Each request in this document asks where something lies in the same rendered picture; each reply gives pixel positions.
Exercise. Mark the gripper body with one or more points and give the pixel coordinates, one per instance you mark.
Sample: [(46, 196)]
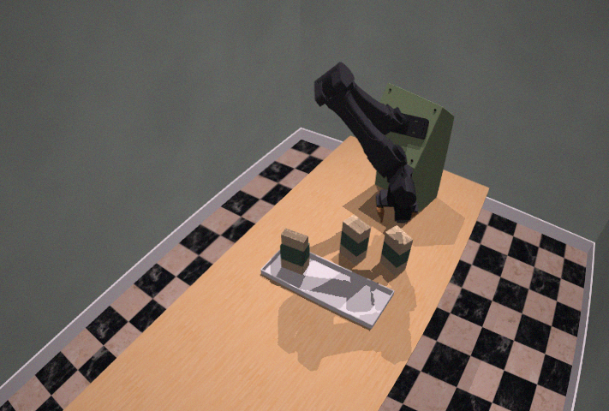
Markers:
[(382, 196)]

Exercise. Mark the white rectangular tray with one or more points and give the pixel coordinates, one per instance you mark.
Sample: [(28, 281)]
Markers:
[(332, 283)]

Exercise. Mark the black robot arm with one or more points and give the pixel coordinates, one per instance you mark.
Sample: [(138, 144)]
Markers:
[(381, 152)]

